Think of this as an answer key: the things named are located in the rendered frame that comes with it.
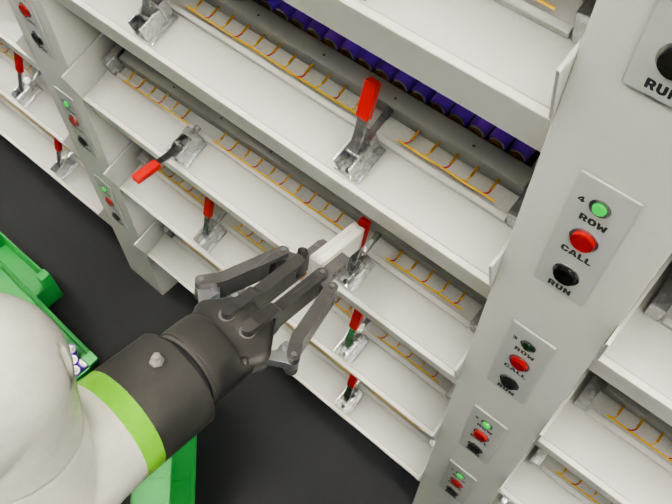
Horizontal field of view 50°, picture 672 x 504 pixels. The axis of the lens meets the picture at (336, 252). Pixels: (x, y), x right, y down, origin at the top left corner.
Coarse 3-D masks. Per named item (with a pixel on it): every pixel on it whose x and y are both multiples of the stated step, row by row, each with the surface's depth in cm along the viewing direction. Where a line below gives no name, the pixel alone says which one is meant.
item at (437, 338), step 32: (96, 64) 94; (96, 96) 95; (128, 96) 94; (160, 96) 93; (128, 128) 93; (160, 128) 92; (224, 160) 88; (256, 160) 88; (224, 192) 87; (256, 192) 86; (256, 224) 85; (288, 224) 84; (320, 224) 83; (384, 256) 81; (384, 288) 79; (448, 288) 78; (384, 320) 78; (416, 320) 78; (448, 320) 77; (416, 352) 79; (448, 352) 76
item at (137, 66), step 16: (128, 64) 93; (144, 64) 93; (128, 80) 94; (144, 80) 93; (160, 80) 91; (176, 96) 90; (192, 96) 90; (208, 112) 88; (224, 128) 87; (256, 144) 86; (240, 160) 87; (272, 160) 84; (288, 176) 85; (304, 176) 83; (288, 192) 84; (320, 192) 82; (352, 208) 81; (336, 224) 82; (400, 240) 78; (416, 256) 77; (432, 272) 78; (448, 272) 76; (432, 288) 77; (464, 288) 75
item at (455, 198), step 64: (64, 0) 80; (128, 0) 75; (192, 0) 74; (256, 0) 71; (192, 64) 71; (256, 64) 70; (320, 64) 66; (384, 64) 65; (256, 128) 68; (320, 128) 66; (384, 128) 65; (448, 128) 61; (384, 192) 63; (448, 192) 62; (512, 192) 61; (448, 256) 60
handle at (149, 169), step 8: (176, 144) 87; (168, 152) 87; (176, 152) 87; (152, 160) 86; (160, 160) 86; (168, 160) 87; (144, 168) 85; (152, 168) 85; (160, 168) 86; (136, 176) 85; (144, 176) 85
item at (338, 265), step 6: (342, 252) 72; (336, 258) 71; (342, 258) 71; (348, 258) 72; (330, 264) 71; (336, 264) 71; (342, 264) 71; (330, 270) 70; (336, 270) 70; (342, 270) 72; (330, 276) 70; (336, 276) 71; (324, 282) 69; (336, 294) 69
